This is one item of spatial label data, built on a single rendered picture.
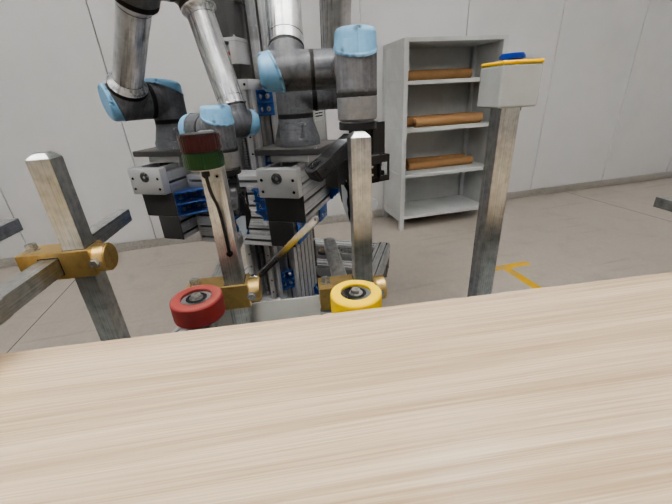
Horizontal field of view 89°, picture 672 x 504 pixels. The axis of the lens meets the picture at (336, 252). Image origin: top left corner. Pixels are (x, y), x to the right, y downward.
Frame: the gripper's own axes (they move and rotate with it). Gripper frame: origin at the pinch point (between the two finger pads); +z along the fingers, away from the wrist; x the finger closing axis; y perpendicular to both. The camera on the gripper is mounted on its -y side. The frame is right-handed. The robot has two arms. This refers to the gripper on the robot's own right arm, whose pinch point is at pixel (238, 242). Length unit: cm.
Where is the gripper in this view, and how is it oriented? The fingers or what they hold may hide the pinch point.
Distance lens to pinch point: 99.8
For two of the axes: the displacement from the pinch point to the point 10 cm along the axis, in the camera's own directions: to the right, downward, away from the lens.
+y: -1.3, -4.1, 9.0
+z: 0.5, 9.1, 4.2
